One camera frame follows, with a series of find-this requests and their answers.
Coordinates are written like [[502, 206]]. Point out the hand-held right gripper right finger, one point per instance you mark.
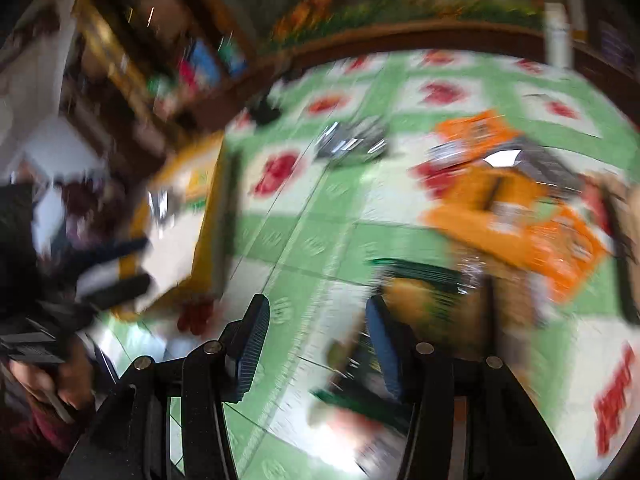
[[382, 345]]

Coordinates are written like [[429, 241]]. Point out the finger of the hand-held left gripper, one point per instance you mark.
[[125, 250], [125, 287]]

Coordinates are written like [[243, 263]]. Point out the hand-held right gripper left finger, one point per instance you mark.
[[252, 345]]

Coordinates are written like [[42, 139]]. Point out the green-edged cracker packet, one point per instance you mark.
[[350, 400], [425, 290]]

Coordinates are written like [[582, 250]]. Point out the yellow cardboard tray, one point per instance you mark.
[[210, 220]]

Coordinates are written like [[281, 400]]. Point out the orange-edged cracker packet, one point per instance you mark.
[[480, 210]]

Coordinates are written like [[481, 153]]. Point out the silver foil snack packet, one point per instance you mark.
[[352, 142], [162, 207], [545, 162]]

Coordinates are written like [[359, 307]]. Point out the orange snack packet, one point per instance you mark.
[[475, 130], [570, 255]]

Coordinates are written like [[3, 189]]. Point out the person's left forearm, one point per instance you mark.
[[30, 440]]

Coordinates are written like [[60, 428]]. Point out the person's left hand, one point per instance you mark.
[[70, 385]]

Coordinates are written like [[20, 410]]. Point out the green print cracker packet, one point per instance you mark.
[[195, 180]]

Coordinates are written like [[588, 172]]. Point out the red thermos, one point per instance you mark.
[[187, 72]]

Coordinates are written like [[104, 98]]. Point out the blue and green bag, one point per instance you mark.
[[233, 56]]

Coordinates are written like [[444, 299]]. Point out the tan snack packet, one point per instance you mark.
[[617, 220]]

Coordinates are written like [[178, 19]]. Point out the wooden display cabinet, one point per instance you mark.
[[425, 35]]

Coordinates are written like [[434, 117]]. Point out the white plastic bottle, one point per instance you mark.
[[557, 35]]

